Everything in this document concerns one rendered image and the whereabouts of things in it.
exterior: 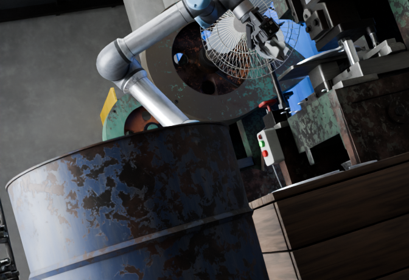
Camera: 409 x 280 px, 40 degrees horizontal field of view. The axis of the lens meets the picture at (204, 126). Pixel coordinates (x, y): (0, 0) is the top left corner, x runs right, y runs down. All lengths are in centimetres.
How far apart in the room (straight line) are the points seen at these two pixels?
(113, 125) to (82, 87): 391
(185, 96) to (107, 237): 254
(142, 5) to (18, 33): 231
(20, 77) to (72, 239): 806
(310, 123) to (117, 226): 135
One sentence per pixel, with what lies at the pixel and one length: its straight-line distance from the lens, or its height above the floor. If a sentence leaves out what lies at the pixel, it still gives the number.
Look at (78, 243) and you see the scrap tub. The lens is 88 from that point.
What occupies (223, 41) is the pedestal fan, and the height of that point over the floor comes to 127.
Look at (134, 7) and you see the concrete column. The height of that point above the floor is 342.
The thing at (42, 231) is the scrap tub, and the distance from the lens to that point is 93.
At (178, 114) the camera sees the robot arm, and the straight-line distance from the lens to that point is 203.
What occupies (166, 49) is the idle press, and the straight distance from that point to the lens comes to 344.
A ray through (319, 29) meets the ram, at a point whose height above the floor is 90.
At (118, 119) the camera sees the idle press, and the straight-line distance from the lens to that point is 504.
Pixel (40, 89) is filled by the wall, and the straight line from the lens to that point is 884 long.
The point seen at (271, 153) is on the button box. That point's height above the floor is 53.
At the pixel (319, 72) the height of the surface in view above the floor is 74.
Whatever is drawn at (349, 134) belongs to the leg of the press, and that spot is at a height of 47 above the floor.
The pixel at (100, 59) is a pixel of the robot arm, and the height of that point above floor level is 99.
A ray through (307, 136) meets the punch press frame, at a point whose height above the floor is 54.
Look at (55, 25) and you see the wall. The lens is 925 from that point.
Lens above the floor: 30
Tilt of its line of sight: 11 degrees up
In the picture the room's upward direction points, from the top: 17 degrees counter-clockwise
